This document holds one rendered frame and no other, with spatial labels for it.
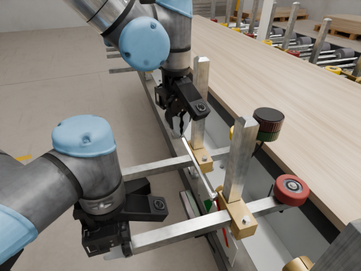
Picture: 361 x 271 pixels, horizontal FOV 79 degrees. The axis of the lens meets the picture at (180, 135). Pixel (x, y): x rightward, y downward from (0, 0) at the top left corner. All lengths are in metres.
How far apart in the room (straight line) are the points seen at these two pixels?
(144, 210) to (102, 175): 0.15
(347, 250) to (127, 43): 0.37
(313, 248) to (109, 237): 0.55
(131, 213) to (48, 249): 1.29
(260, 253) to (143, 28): 0.73
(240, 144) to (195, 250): 1.10
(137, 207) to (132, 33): 0.30
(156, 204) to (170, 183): 1.32
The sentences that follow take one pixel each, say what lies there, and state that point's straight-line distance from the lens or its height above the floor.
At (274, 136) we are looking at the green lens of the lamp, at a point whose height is 1.08.
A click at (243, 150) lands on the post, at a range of 0.47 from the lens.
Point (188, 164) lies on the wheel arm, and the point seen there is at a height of 0.82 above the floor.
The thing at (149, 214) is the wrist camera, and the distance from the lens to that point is 0.44.
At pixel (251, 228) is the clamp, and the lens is 0.58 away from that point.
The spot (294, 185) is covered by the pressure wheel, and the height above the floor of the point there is 0.91.
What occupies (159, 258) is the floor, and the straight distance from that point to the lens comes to 1.47.
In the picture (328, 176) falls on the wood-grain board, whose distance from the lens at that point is 0.72.
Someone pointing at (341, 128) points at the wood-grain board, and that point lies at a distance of 0.95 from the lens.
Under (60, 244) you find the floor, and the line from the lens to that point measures 1.67.
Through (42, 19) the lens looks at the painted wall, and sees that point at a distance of 7.98.
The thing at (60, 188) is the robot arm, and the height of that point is 1.14.
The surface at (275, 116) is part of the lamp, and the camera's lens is 0.47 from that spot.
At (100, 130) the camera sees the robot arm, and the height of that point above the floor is 1.18.
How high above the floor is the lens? 1.34
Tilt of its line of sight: 37 degrees down
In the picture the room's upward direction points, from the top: straight up
